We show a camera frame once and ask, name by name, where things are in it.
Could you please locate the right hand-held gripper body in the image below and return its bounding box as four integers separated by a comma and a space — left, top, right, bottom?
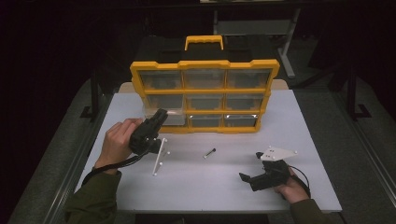
248, 146, 299, 192

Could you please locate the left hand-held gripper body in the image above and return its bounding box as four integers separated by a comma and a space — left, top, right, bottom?
128, 119, 172, 177

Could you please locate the clear plastic drawer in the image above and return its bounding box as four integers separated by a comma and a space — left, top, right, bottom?
142, 104, 187, 127

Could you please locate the small black screw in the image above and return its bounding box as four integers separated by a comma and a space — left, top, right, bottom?
203, 147, 217, 160

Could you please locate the yellow black drawer organizer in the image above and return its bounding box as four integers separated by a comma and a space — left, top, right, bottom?
129, 35, 281, 134

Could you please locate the person's right hand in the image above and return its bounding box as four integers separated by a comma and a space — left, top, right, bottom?
274, 167, 310, 204

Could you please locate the person's left hand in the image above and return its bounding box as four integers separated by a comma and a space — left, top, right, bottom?
93, 118, 144, 171

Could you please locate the black metal stand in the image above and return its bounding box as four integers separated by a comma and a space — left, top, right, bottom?
79, 69, 101, 119
346, 66, 373, 121

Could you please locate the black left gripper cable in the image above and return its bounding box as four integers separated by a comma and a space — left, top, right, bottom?
81, 148, 151, 185

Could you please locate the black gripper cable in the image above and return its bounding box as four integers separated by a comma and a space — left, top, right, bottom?
290, 165, 312, 199
81, 148, 151, 185

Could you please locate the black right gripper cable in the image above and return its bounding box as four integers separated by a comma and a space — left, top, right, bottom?
290, 165, 312, 199

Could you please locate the aluminium frame rail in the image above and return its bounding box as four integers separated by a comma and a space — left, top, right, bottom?
330, 90, 396, 200
46, 92, 114, 224

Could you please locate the white metal table frame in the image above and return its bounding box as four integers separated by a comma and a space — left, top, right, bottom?
213, 7, 303, 79

